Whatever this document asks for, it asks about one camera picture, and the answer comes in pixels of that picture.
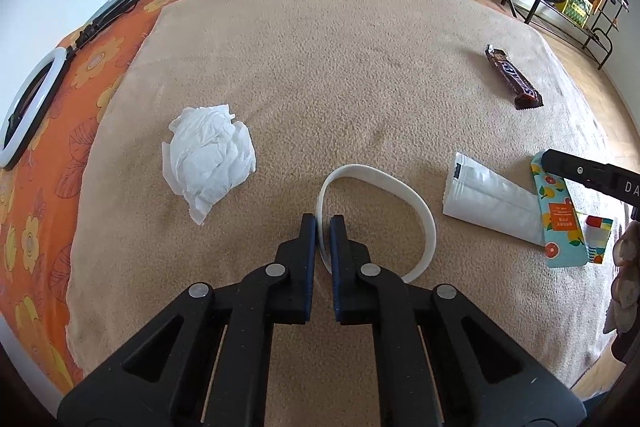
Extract white plastic band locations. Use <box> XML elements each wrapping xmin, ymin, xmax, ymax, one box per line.
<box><xmin>316</xmin><ymin>163</ymin><xmax>437</xmax><ymax>284</ymax></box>

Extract fruit print pouch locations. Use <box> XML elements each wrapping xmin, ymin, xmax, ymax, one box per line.
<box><xmin>530</xmin><ymin>151</ymin><xmax>587</xmax><ymax>269</ymax></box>

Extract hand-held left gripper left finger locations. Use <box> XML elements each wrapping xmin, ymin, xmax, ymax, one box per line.
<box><xmin>57</xmin><ymin>213</ymin><xmax>318</xmax><ymax>427</ymax></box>

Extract yellow plastic crate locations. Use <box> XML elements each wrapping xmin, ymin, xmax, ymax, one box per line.
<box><xmin>555</xmin><ymin>0</ymin><xmax>591</xmax><ymax>28</ymax></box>

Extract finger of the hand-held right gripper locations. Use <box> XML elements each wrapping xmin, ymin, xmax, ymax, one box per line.
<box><xmin>542</xmin><ymin>148</ymin><xmax>608</xmax><ymax>195</ymax></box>

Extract orange floral bed sheet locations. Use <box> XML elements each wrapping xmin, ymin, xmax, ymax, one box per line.
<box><xmin>0</xmin><ymin>0</ymin><xmax>281</xmax><ymax>395</ymax></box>

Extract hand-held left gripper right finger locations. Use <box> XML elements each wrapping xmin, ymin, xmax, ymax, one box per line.
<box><xmin>330</xmin><ymin>214</ymin><xmax>587</xmax><ymax>427</ymax></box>

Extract white tissue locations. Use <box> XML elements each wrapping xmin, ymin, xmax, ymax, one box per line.
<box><xmin>161</xmin><ymin>104</ymin><xmax>258</xmax><ymax>225</ymax></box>

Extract brown chocolate bar wrapper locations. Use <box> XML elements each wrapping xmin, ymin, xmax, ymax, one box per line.
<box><xmin>484</xmin><ymin>44</ymin><xmax>543</xmax><ymax>110</ymax></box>

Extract white colourful checked pouch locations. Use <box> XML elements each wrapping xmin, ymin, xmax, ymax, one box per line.
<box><xmin>442</xmin><ymin>151</ymin><xmax>614</xmax><ymax>266</ymax></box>

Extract white ring light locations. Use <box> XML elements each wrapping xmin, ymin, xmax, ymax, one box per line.
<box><xmin>0</xmin><ymin>47</ymin><xmax>68</xmax><ymax>171</ymax></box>

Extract beige fleece blanket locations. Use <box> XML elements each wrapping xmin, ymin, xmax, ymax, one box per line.
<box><xmin>65</xmin><ymin>0</ymin><xmax>626</xmax><ymax>427</ymax></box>

